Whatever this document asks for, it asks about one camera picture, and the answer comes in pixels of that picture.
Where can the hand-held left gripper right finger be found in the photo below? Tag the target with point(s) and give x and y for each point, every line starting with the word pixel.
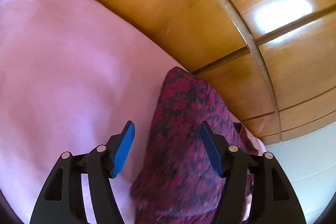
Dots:
pixel 212 153

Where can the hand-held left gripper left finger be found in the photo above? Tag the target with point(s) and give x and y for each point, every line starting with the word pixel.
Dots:
pixel 123 150

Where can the red black knit sweater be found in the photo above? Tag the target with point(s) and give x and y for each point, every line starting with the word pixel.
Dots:
pixel 178 134

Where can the pink bedspread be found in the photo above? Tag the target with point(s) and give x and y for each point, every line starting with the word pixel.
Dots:
pixel 65 56

